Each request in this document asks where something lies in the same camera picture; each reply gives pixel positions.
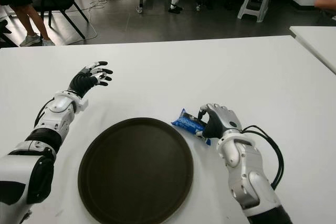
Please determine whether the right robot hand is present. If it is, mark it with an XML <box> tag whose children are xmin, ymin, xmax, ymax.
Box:
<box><xmin>195</xmin><ymin>103</ymin><xmax>242</xmax><ymax>140</ymax></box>

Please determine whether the neighbouring white table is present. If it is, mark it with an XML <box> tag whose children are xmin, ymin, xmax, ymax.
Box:
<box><xmin>289</xmin><ymin>25</ymin><xmax>336</xmax><ymax>74</ymax></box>

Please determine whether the white floor cable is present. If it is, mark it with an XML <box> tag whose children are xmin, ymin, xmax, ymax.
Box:
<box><xmin>83</xmin><ymin>0</ymin><xmax>137</xmax><ymax>39</ymax></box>

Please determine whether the blue Oreo packet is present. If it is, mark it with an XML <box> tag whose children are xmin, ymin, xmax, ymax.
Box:
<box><xmin>170</xmin><ymin>108</ymin><xmax>212</xmax><ymax>146</ymax></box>

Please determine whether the black chair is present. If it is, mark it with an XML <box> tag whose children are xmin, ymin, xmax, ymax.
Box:
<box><xmin>27</xmin><ymin>0</ymin><xmax>89</xmax><ymax>39</ymax></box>

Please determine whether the round dark brown tray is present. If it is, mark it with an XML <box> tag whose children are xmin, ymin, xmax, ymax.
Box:
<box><xmin>77</xmin><ymin>117</ymin><xmax>194</xmax><ymax>224</ymax></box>

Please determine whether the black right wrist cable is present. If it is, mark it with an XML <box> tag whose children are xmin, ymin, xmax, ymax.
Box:
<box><xmin>241</xmin><ymin>125</ymin><xmax>286</xmax><ymax>189</ymax></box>

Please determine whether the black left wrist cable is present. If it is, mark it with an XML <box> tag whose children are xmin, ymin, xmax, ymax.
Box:
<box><xmin>33</xmin><ymin>98</ymin><xmax>55</xmax><ymax>127</ymax></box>

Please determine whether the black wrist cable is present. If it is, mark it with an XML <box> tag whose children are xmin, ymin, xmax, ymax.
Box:
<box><xmin>241</xmin><ymin>125</ymin><xmax>286</xmax><ymax>189</ymax></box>
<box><xmin>33</xmin><ymin>98</ymin><xmax>55</xmax><ymax>127</ymax></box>

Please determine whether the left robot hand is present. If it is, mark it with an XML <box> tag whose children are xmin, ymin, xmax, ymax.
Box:
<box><xmin>67</xmin><ymin>60</ymin><xmax>113</xmax><ymax>98</ymax></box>

